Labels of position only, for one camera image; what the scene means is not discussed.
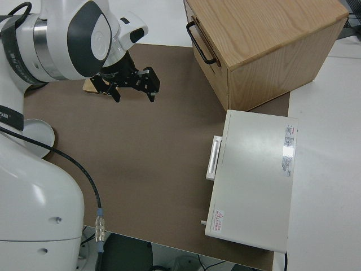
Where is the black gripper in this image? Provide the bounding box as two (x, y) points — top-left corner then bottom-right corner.
(90, 66), (161, 104)

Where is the gray plate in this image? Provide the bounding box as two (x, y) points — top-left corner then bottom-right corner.
(23, 118), (56, 159)

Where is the wooden mug tree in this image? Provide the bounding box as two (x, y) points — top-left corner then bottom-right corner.
(82, 78), (98, 93)

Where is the brown table mat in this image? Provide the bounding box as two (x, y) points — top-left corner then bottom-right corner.
(22, 43), (291, 271)

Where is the wooden cabinet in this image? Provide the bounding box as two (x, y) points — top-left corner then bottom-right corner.
(183, 0), (349, 112)

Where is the white toaster oven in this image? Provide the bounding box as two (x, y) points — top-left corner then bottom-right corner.
(200, 109), (299, 253)

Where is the black cabinet handle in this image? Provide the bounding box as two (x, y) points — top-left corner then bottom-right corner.
(186, 21), (218, 65)

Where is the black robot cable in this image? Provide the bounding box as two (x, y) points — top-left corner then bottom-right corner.
(0, 125), (107, 271)

